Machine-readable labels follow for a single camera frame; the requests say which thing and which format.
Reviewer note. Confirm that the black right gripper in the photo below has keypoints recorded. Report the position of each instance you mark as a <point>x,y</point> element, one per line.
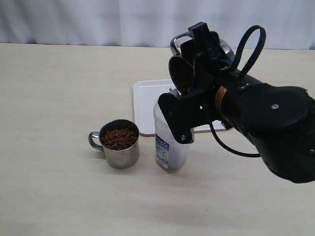
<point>185,111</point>

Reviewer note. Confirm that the steel mug with kibble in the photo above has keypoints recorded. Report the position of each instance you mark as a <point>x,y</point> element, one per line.
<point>118,140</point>

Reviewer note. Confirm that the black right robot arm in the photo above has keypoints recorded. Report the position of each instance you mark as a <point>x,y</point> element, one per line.
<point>278,121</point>

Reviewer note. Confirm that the clear plastic pitcher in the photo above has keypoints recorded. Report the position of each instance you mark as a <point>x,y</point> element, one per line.
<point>170,155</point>

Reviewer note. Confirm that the white plastic tray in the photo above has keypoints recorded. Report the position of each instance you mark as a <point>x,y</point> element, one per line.
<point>145,94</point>

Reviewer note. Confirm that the white curtain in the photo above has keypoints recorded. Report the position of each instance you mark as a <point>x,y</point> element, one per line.
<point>290,24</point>

